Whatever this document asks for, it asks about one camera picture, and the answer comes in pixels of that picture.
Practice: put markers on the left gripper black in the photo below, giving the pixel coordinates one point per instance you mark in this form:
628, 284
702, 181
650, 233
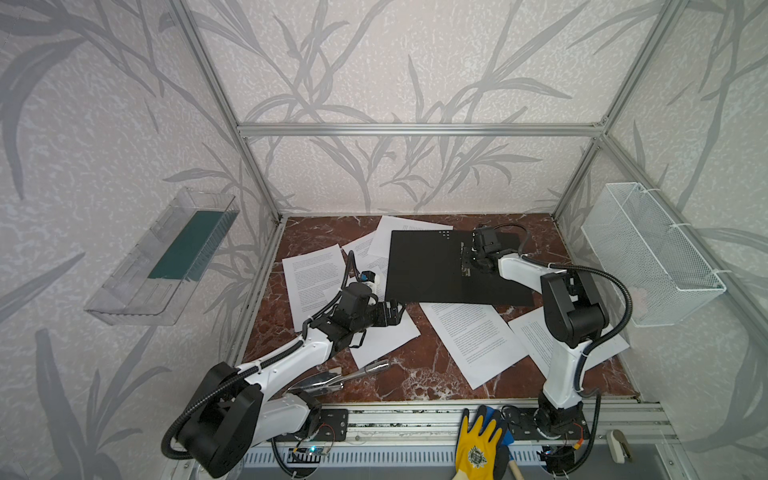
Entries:
387, 312

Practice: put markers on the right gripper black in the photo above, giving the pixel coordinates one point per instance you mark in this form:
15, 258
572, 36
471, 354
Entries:
474, 260

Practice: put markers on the blue folder black inside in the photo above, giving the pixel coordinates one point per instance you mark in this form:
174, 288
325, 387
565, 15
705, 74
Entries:
435, 266

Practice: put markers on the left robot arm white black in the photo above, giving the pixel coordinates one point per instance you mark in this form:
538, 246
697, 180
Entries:
234, 408

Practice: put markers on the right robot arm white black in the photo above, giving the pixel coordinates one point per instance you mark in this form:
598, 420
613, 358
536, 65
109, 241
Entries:
574, 313

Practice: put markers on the yellow blue work glove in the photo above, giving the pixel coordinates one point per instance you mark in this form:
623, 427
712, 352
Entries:
481, 449

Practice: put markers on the green circuit board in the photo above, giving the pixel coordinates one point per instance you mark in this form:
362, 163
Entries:
313, 453

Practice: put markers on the small beige device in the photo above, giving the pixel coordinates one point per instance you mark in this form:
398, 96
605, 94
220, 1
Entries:
619, 447

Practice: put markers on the clear plastic tray green base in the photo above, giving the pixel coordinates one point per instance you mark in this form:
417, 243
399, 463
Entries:
155, 281

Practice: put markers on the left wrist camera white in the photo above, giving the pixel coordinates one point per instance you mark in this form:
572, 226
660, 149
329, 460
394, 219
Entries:
371, 281

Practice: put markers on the aluminium frame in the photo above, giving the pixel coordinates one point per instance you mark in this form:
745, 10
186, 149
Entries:
411, 97

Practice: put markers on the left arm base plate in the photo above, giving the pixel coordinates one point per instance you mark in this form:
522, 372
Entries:
329, 425

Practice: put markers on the white wire mesh basket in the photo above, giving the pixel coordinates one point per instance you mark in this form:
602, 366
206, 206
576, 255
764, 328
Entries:
635, 239

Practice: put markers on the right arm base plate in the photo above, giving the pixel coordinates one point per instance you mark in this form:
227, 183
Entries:
534, 424

